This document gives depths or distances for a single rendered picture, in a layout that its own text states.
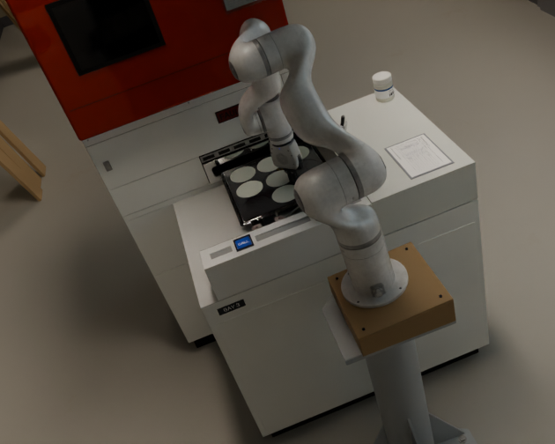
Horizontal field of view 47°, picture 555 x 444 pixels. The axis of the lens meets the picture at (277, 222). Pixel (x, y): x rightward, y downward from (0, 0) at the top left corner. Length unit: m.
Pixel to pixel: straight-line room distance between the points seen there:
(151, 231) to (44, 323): 1.27
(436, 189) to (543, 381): 0.97
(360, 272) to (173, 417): 1.43
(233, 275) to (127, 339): 1.42
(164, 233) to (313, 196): 1.18
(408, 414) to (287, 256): 0.65
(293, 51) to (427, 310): 0.75
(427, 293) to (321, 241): 0.41
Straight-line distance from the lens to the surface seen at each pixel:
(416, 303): 1.73
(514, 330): 2.83
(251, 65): 1.65
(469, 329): 2.56
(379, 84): 2.42
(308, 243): 1.97
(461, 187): 2.10
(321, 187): 1.51
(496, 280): 3.03
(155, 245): 2.62
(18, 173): 4.73
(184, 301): 2.83
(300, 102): 1.60
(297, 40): 1.67
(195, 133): 2.39
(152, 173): 2.44
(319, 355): 2.32
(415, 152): 2.14
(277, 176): 2.31
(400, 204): 2.02
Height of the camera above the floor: 2.17
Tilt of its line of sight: 37 degrees down
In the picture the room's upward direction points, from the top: 18 degrees counter-clockwise
